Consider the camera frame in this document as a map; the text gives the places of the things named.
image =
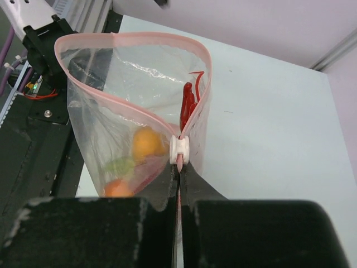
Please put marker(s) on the left white cable duct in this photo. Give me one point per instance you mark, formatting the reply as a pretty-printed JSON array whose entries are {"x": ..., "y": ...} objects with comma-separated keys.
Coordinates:
[{"x": 7, "y": 105}]

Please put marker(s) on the purple toy grapes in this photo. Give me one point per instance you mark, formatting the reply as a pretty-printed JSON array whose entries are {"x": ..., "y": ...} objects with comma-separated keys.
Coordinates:
[{"x": 147, "y": 171}]

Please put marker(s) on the yellow toy lemon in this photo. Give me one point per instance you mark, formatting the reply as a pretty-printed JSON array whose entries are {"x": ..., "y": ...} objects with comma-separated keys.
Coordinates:
[{"x": 147, "y": 142}]

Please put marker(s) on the red toy lobster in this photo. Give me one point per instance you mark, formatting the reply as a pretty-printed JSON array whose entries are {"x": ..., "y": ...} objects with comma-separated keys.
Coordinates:
[{"x": 190, "y": 99}]

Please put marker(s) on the aluminium frame rail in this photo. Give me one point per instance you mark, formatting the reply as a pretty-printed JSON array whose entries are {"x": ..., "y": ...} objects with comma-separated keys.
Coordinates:
[{"x": 85, "y": 16}]

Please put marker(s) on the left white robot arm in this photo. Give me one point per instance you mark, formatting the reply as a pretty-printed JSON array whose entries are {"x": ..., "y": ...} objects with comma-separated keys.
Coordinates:
[{"x": 38, "y": 26}]

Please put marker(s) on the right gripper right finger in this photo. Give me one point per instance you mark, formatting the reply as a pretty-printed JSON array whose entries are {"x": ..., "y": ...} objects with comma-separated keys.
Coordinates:
[{"x": 219, "y": 232}]

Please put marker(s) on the green orange toy mango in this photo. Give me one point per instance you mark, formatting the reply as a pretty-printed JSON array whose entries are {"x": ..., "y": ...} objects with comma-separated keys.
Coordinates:
[{"x": 122, "y": 172}]

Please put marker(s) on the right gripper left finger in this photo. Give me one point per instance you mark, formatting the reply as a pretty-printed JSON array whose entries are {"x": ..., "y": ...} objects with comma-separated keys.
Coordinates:
[{"x": 97, "y": 232}]

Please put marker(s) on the clear pink zip top bag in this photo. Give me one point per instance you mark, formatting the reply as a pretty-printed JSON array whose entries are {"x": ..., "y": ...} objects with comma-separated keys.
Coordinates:
[{"x": 120, "y": 82}]

